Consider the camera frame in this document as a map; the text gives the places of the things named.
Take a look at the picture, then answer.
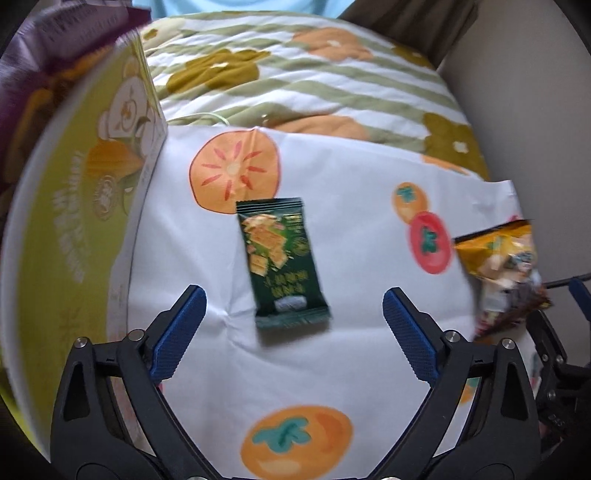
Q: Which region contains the dark green snack packet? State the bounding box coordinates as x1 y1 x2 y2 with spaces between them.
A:
235 198 332 330

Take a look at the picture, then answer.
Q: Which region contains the striped floral quilt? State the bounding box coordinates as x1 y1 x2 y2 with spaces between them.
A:
139 11 492 183

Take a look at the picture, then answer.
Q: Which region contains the light blue curtain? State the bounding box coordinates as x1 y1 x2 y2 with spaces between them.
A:
131 0 358 19

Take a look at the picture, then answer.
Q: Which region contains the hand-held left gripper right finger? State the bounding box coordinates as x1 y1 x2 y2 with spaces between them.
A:
382 287 541 480

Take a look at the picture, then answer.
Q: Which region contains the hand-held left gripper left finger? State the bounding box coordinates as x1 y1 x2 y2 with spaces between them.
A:
50 285 208 480

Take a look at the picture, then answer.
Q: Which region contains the yellow brown snack packet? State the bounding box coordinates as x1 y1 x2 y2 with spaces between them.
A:
453 219 554 343

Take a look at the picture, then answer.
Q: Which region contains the beige curtain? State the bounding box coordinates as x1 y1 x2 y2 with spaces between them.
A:
339 0 481 71

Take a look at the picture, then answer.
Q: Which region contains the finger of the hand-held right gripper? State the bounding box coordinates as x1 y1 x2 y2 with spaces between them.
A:
526 310 570 370
568 278 591 308

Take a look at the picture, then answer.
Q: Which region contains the yellow green cardboard box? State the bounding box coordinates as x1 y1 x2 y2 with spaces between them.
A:
0 32 169 462

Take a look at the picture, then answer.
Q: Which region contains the white persimmon print cloth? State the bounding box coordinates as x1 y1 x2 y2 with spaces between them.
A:
108 124 546 480

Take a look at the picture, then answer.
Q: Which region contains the purple snack packet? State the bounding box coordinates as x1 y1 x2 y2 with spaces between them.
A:
0 0 151 195

